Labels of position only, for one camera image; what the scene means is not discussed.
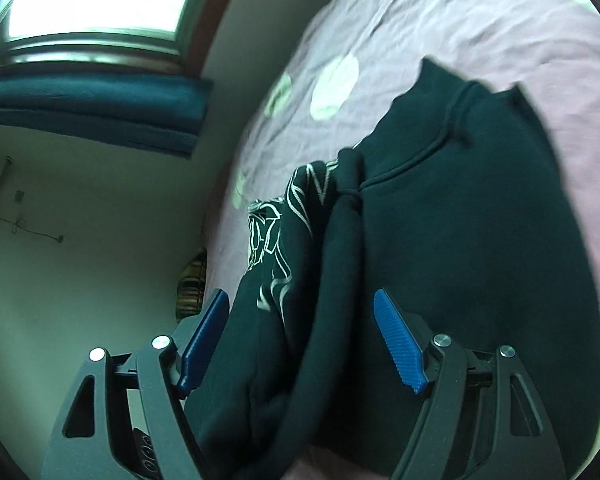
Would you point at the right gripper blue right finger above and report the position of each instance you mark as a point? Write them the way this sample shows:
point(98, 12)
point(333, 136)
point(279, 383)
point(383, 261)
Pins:
point(482, 417)

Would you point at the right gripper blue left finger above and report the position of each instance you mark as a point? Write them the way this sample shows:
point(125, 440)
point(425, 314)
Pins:
point(92, 437)

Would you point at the black sweatshirt white line print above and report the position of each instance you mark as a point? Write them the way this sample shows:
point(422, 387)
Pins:
point(286, 236)

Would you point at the plain black sweatshirt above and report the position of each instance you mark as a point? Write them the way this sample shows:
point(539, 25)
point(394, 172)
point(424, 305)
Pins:
point(454, 205)

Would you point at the striped yellow black cloth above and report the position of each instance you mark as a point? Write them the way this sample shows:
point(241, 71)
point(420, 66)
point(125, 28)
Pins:
point(191, 286)

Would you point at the dark teal curtain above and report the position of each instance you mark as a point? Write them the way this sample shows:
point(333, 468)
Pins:
point(149, 112)

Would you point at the pink bedsheet green dots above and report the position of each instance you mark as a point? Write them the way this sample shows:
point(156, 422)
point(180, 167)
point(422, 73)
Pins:
point(356, 56)

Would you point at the window with metal frame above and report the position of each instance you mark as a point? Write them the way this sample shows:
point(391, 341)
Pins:
point(155, 34)

